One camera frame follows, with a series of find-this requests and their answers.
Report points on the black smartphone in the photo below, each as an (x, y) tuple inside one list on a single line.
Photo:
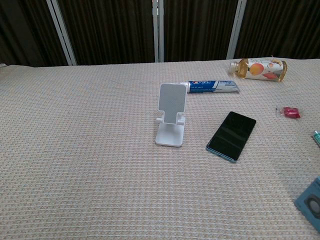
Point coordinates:
[(231, 135)]

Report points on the red wrapped candy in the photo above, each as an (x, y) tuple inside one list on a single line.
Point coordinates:
[(290, 111)]

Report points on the white partition frame post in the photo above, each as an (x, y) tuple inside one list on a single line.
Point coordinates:
[(158, 30), (235, 30), (62, 32)]

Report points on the clear bottle with fruit label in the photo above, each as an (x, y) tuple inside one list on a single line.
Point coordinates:
[(262, 68)]

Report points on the teal box with speaker picture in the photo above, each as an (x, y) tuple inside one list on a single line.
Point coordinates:
[(310, 200)]

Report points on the small green white packet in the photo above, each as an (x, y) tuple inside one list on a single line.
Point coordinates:
[(316, 137)]

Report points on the woven beige tablecloth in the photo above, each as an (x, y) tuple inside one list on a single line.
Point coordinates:
[(100, 162)]

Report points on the white folding phone stand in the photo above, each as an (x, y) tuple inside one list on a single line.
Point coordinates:
[(171, 107)]

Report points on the blue white toothpaste tube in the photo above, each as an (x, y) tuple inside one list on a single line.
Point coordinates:
[(212, 86)]

